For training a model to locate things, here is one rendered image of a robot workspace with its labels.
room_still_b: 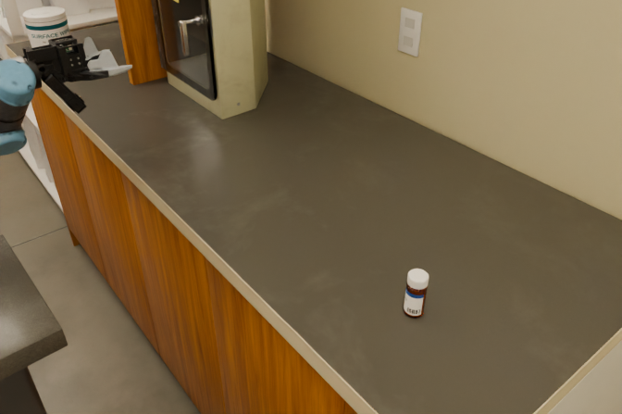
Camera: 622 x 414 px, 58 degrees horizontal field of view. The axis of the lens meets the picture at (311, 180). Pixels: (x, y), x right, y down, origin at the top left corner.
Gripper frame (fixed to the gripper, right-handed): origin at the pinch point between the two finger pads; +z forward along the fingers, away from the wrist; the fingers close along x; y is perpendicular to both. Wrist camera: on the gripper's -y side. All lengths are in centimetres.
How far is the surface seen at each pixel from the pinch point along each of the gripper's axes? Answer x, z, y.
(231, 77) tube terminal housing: -4.9, 26.7, -9.2
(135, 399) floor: 2, -16, -114
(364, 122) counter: -30, 52, -20
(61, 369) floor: 30, -31, -114
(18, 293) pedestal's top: -40, -39, -21
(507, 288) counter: -92, 28, -21
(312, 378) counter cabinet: -78, -4, -33
